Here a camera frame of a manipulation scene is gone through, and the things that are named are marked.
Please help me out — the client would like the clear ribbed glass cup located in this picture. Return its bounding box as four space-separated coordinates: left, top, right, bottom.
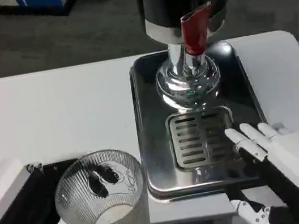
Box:
48 144 154 224

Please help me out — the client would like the steel drip grid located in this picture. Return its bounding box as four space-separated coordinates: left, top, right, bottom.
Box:
164 103 243 174

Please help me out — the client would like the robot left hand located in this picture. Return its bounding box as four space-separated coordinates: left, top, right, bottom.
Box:
0 140 132 224

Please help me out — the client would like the steel drink dispenser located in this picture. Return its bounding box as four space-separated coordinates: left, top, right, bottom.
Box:
135 0 251 117

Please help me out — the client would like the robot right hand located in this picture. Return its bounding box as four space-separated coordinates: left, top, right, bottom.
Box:
216 113 299 224

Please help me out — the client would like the red tap handle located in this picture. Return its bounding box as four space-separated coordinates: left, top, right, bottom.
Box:
177 1 220 57

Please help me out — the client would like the steel tray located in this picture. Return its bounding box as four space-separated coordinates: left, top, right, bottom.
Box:
125 35 279 206

